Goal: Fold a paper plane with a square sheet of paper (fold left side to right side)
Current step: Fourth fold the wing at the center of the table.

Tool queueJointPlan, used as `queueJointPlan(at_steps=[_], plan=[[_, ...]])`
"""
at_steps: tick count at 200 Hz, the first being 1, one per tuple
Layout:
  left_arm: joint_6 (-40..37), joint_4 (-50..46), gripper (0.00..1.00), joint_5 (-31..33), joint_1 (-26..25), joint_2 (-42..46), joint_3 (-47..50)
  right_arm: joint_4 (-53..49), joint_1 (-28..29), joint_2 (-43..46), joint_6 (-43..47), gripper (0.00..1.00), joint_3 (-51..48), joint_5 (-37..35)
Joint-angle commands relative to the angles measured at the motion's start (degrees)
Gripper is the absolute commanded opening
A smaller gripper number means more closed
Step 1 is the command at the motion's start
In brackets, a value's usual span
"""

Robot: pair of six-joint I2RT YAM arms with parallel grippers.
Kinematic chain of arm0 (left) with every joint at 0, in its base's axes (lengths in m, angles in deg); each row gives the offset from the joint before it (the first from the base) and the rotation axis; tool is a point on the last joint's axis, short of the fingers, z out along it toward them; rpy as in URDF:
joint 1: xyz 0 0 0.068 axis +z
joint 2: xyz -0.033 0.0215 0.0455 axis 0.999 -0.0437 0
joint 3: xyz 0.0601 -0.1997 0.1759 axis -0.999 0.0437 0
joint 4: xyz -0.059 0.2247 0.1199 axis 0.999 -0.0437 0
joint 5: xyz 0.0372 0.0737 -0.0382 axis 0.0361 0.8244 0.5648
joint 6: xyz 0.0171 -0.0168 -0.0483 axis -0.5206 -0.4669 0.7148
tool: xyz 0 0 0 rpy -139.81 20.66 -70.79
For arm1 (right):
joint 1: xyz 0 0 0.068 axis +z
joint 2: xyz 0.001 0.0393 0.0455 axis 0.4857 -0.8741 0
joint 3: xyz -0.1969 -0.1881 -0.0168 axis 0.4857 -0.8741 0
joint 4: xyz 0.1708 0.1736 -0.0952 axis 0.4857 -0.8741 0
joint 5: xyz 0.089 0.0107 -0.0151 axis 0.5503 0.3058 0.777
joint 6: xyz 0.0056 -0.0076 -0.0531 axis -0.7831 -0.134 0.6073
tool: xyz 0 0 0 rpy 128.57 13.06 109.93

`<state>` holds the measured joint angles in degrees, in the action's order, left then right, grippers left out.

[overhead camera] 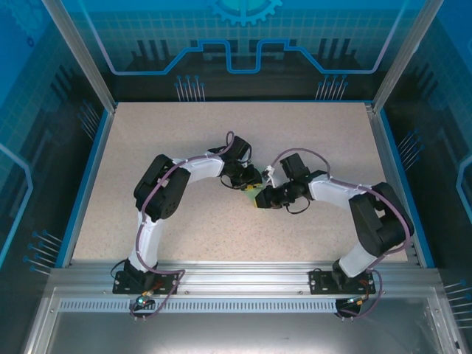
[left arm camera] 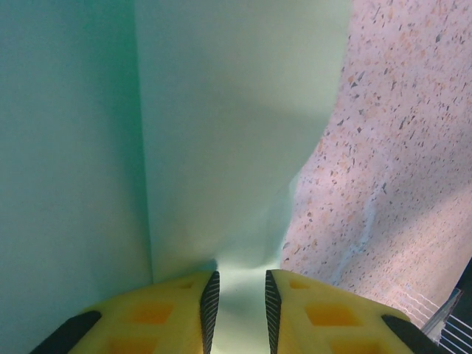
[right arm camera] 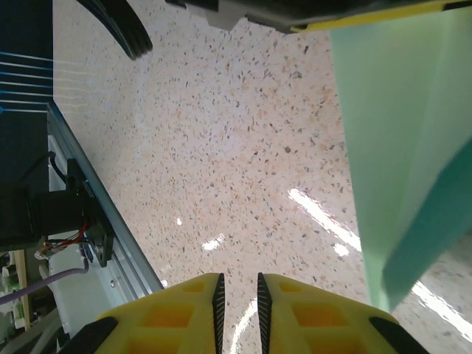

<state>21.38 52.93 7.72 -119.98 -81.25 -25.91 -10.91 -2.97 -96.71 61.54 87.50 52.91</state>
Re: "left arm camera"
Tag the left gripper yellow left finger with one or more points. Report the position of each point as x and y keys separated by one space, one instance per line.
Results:
x=147 y=317

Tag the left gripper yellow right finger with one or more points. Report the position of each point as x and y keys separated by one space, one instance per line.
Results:
x=332 y=321

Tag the light green paper sheet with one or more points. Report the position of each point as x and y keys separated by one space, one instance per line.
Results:
x=184 y=129

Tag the aluminium table side rail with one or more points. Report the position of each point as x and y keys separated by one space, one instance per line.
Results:
x=442 y=313

